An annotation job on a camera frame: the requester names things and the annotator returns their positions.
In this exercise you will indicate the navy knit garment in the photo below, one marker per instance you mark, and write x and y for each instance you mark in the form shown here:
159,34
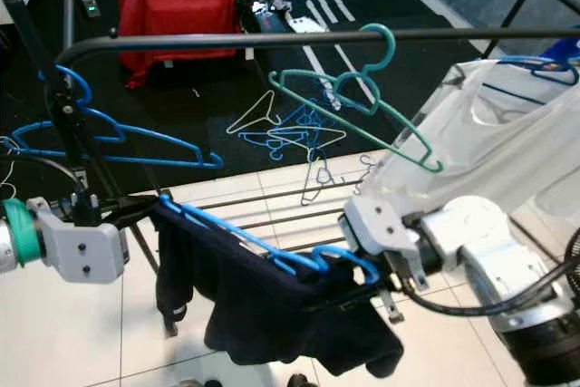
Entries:
263,314

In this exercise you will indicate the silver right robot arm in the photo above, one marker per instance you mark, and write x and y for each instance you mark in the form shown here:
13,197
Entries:
471,233

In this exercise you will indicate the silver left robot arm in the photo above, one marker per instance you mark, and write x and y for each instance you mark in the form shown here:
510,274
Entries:
18,233

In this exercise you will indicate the white plastic hanger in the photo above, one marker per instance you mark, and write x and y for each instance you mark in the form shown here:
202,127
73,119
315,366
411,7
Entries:
317,130
248,112

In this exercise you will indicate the teal plastic hanger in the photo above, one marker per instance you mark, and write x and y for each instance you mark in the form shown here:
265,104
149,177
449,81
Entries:
394,43

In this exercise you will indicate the white tank top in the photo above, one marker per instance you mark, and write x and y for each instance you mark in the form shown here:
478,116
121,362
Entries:
489,160

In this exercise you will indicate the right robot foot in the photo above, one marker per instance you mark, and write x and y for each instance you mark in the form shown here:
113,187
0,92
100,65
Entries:
299,381

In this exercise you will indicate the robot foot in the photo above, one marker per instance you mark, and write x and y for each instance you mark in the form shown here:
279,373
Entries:
192,382
299,381

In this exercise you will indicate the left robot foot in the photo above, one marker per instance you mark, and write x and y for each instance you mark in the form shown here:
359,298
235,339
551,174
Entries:
192,382

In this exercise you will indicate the black metal clothes rack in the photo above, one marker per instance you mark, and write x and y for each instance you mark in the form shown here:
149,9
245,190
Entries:
236,39

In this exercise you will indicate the grey power box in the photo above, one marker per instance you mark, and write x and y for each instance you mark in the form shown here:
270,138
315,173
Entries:
88,3

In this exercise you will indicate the white plastic part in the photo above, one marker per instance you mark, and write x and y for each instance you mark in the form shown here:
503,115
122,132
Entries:
308,24

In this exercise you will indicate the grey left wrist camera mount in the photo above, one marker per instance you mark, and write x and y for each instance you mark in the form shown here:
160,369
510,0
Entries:
82,246

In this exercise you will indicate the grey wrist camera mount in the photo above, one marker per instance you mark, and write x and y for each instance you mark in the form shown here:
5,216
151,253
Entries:
82,246
376,228

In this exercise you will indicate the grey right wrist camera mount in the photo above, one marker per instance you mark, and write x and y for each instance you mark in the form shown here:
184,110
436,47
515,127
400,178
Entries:
376,228

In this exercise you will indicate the black metal stand frame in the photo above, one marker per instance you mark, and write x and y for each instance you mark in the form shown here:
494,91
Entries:
519,2

